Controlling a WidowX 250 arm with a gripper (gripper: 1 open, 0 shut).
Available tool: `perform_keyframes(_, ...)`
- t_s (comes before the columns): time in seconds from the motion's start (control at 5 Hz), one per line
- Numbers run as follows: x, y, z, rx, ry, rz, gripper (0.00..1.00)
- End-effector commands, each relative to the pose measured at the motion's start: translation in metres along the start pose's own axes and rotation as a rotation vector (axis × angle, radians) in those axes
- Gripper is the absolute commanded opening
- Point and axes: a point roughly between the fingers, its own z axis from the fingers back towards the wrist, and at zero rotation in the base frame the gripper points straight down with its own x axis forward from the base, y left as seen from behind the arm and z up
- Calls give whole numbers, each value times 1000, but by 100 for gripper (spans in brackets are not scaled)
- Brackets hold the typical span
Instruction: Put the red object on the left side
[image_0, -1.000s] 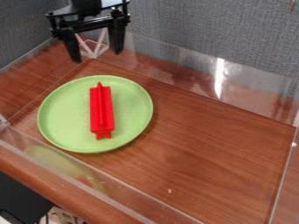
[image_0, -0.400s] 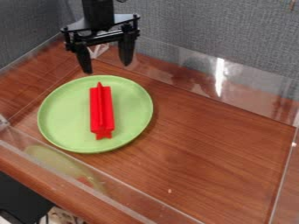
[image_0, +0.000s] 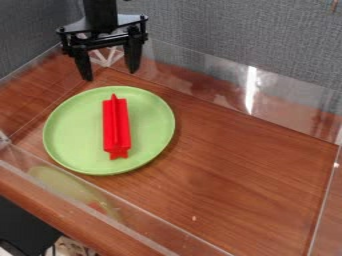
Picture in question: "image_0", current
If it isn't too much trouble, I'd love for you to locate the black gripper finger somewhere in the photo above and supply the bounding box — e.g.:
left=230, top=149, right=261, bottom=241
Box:
left=123, top=35, right=143, bottom=73
left=74, top=46, right=94, bottom=81

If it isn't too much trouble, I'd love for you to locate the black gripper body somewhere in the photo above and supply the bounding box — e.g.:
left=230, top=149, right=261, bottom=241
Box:
left=57, top=14, right=149, bottom=57

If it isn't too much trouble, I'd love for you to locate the red star-shaped bar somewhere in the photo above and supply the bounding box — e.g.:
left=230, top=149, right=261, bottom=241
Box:
left=103, top=94, right=131, bottom=160

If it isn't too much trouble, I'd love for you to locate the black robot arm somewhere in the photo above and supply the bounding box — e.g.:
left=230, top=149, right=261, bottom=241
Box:
left=57, top=0, right=149, bottom=81

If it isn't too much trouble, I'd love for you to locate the green round plate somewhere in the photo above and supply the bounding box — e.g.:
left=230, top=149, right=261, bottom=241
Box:
left=43, top=86, right=177, bottom=175

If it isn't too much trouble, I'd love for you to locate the clear acrylic enclosure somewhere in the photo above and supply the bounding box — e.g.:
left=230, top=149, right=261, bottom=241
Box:
left=0, top=40, right=342, bottom=256

